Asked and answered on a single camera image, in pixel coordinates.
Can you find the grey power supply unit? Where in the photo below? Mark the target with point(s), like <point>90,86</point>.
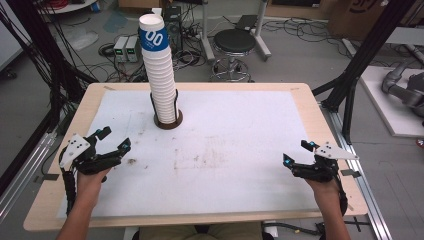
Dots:
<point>120,48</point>
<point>132,48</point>

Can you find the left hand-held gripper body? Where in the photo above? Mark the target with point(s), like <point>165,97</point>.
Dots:
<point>80,146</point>

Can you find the white round table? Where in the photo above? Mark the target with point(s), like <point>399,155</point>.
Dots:
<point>73,6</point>

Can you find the black round stool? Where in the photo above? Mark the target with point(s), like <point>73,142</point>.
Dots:
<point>234,40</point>

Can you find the cardboard box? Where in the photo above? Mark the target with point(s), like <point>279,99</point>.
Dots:
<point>360,20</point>

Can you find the black metal frame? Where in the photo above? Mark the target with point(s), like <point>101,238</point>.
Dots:
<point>373,43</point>
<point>30,26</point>

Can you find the person's right hand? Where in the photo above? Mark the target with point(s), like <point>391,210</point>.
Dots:
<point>326,190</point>

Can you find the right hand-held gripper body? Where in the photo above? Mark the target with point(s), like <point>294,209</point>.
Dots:
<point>321,170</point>

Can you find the black tape piece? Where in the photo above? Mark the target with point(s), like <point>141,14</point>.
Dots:
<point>50,177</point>
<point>350,173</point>

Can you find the white platform board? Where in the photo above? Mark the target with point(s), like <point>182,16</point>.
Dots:
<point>393,116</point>

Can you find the white metal stand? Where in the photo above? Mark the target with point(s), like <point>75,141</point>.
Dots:
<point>205,40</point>

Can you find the person's khaki trousers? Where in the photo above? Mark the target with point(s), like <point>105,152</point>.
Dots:
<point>186,233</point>

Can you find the stack of white paper cups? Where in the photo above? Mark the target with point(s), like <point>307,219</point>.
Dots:
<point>160,76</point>

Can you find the person's left hand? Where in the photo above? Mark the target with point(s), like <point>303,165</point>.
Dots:
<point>90,185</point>

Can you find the black laptop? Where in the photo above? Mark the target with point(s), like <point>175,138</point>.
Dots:
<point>246,21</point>

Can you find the aluminium rail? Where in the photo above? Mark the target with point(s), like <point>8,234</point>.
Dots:
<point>20,186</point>
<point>366,200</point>

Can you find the black computer tower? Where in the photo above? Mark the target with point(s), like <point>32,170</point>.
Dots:
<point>173,23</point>

